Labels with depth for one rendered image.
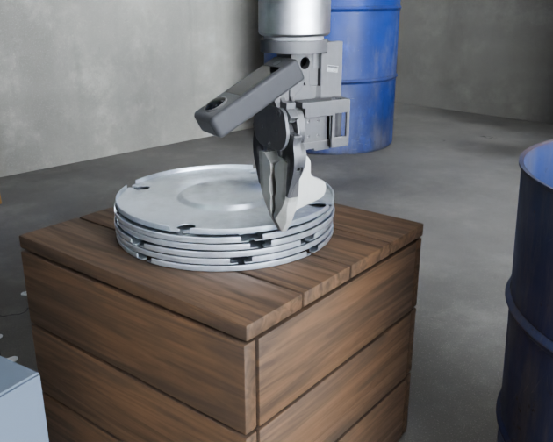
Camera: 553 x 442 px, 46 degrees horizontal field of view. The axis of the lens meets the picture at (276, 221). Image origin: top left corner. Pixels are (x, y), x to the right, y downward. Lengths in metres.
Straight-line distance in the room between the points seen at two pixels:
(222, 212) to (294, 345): 0.20
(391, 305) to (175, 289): 0.32
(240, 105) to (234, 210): 0.20
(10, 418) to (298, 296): 0.38
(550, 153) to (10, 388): 0.69
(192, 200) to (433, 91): 3.21
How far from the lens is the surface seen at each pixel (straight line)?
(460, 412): 1.17
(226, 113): 0.66
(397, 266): 0.89
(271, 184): 0.74
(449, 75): 3.92
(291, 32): 0.68
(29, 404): 0.42
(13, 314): 1.53
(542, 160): 0.87
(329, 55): 0.72
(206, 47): 3.07
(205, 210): 0.83
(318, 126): 0.72
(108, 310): 0.81
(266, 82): 0.67
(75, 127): 2.73
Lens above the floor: 0.66
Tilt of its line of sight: 20 degrees down
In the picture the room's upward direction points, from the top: straight up
